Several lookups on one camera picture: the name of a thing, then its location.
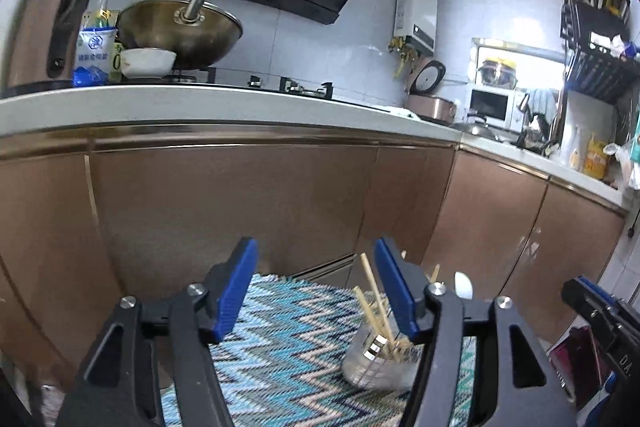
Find black gas stove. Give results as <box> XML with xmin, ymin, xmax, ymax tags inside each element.
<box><xmin>160</xmin><ymin>67</ymin><xmax>381</xmax><ymax>110</ymax></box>

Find black perforated box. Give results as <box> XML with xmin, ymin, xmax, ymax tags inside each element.
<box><xmin>570</xmin><ymin>0</ymin><xmax>631</xmax><ymax>42</ymax></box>

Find brown base cabinets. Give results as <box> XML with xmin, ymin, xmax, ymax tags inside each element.
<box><xmin>0</xmin><ymin>122</ymin><xmax>628</xmax><ymax>408</ymax></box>

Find black wall rack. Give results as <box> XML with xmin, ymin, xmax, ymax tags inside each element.
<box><xmin>557</xmin><ymin>0</ymin><xmax>640</xmax><ymax>104</ymax></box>

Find blue white salt bag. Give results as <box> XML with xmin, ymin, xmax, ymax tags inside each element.
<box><xmin>72</xmin><ymin>27</ymin><xmax>118</xmax><ymax>88</ymax></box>

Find stacked metal bowls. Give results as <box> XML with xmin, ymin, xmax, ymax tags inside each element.
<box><xmin>477</xmin><ymin>56</ymin><xmax>518</xmax><ymax>88</ymax></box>

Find clear glass cup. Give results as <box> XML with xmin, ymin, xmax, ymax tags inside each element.
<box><xmin>342</xmin><ymin>322</ymin><xmax>426</xmax><ymax>390</ymax></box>

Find white cloth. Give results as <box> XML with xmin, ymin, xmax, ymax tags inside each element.
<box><xmin>372</xmin><ymin>104</ymin><xmax>423</xmax><ymax>120</ymax></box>

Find group of wooden chopsticks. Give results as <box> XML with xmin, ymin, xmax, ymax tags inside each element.
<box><xmin>352</xmin><ymin>252</ymin><xmax>441</xmax><ymax>364</ymax></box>

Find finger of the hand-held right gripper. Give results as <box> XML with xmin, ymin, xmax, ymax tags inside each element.
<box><xmin>561</xmin><ymin>276</ymin><xmax>623</xmax><ymax>323</ymax></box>

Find brown rice cooker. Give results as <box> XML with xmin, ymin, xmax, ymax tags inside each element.
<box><xmin>404</xmin><ymin>56</ymin><xmax>458</xmax><ymax>122</ymax></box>

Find black pan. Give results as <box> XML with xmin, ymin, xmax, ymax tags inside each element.
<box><xmin>515</xmin><ymin>127</ymin><xmax>558</xmax><ymax>155</ymax></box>

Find white water heater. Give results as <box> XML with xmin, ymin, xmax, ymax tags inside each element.
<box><xmin>392</xmin><ymin>0</ymin><xmax>438</xmax><ymax>52</ymax></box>

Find white bowl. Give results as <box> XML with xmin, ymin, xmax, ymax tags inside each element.
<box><xmin>120</xmin><ymin>48</ymin><xmax>178</xmax><ymax>78</ymax></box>

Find white ceramic spoon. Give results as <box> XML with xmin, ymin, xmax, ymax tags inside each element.
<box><xmin>452</xmin><ymin>271</ymin><xmax>475</xmax><ymax>300</ymax></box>

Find white bottle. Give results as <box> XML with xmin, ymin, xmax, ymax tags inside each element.
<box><xmin>567</xmin><ymin>127</ymin><xmax>586</xmax><ymax>170</ymax></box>

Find glass pot lid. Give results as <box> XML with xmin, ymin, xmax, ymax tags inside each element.
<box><xmin>450</xmin><ymin>117</ymin><xmax>496</xmax><ymax>138</ymax></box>

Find dark red stool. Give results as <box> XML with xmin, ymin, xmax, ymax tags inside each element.
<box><xmin>550</xmin><ymin>324</ymin><xmax>608</xmax><ymax>408</ymax></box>

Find grey hanging towel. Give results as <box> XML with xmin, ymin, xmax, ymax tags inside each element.
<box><xmin>525</xmin><ymin>89</ymin><xmax>558</xmax><ymax>122</ymax></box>

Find zigzag patterned table mat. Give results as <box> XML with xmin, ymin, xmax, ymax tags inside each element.
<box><xmin>160</xmin><ymin>274</ymin><xmax>476</xmax><ymax>427</ymax></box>

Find white microwave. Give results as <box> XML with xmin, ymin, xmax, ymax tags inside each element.
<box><xmin>467</xmin><ymin>87</ymin><xmax>516</xmax><ymax>130</ymax></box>

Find white plastic bag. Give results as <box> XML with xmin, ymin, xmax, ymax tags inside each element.
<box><xmin>602</xmin><ymin>142</ymin><xmax>640</xmax><ymax>192</ymax></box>

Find white countertop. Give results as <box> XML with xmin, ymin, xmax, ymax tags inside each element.
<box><xmin>0</xmin><ymin>84</ymin><xmax>631</xmax><ymax>210</ymax></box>

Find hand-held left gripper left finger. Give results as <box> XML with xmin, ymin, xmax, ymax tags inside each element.
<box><xmin>55</xmin><ymin>236</ymin><xmax>260</xmax><ymax>427</ymax></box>

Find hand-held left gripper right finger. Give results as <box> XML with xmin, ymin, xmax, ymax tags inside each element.
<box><xmin>374</xmin><ymin>237</ymin><xmax>578</xmax><ymax>427</ymax></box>

